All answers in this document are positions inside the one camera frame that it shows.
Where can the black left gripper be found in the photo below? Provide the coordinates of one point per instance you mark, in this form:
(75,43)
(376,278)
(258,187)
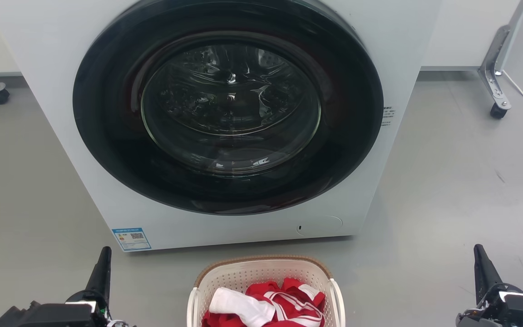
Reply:
(61,315)

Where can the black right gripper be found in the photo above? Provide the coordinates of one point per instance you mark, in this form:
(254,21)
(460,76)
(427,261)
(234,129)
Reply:
(511,313)

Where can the cream perforated laundry basket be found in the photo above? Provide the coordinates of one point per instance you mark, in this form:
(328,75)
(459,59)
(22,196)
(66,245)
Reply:
(243,272)

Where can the blue energy label sticker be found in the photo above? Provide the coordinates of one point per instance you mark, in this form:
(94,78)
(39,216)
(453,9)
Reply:
(131,239)

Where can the black round washer door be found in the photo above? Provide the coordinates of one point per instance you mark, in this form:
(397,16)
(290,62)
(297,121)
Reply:
(107,136)

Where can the round white filter cover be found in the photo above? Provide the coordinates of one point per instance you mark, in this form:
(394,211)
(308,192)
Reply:
(320,225)

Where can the black text warning sticker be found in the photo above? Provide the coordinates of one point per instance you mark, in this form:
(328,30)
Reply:
(388,116)

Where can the red white striped garment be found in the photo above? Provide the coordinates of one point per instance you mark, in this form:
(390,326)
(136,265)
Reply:
(295,302)

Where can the white front-load washing machine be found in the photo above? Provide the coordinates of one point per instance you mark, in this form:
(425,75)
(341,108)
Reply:
(39,68)

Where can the white partition panel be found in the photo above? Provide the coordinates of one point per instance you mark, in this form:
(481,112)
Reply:
(466,32)

